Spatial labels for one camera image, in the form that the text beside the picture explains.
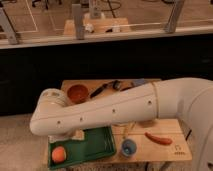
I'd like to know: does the orange apple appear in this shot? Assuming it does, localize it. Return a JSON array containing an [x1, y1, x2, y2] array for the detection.
[[51, 146, 66, 163]]

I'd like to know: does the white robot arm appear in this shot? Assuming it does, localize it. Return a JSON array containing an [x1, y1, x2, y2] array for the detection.
[[30, 77, 213, 171]]

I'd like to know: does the orange bowl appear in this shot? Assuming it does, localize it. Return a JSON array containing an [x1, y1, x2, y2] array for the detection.
[[67, 84, 89, 104]]

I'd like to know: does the grey blue sponge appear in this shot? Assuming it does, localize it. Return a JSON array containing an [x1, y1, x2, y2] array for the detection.
[[131, 78, 147, 87]]

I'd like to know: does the wooden spoon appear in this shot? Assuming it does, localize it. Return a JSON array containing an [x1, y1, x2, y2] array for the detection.
[[116, 122, 135, 139]]

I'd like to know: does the green plastic tray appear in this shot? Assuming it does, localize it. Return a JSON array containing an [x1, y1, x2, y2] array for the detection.
[[48, 127, 116, 170]]

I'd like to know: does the background wooden table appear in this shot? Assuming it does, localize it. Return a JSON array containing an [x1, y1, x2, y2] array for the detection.
[[63, 18, 131, 36]]

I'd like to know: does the blue cup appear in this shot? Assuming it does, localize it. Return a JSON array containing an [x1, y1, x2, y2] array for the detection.
[[121, 139, 137, 157]]

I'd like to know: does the small wooden table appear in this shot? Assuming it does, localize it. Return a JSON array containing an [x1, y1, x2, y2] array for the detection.
[[42, 78, 193, 166]]

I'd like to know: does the black handled knife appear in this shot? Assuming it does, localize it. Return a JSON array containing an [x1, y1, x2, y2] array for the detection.
[[90, 80, 121, 98]]

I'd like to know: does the middle metal post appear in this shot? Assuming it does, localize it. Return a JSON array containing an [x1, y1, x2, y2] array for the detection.
[[72, 4, 85, 40]]

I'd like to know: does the metal post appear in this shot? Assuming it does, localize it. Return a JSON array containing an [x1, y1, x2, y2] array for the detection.
[[72, 4, 85, 40], [0, 7, 19, 45], [164, 0, 185, 33]]

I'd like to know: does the right metal post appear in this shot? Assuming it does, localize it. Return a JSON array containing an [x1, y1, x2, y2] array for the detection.
[[164, 0, 185, 33]]

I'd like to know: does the left metal post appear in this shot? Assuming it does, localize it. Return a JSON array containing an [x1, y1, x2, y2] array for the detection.
[[0, 7, 19, 45]]

